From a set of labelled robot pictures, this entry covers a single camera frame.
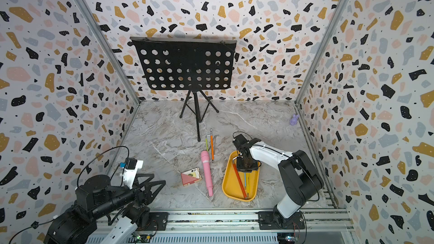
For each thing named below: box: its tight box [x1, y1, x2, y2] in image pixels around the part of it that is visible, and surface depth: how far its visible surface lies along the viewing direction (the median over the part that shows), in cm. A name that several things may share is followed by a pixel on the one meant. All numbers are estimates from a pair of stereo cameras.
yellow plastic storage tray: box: [222, 150, 260, 202], surface depth 87 cm
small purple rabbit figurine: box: [289, 114, 301, 126], surface depth 111 cm
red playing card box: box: [180, 167, 203, 187], surface depth 88 cm
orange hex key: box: [210, 128, 215, 164], surface depth 99 cm
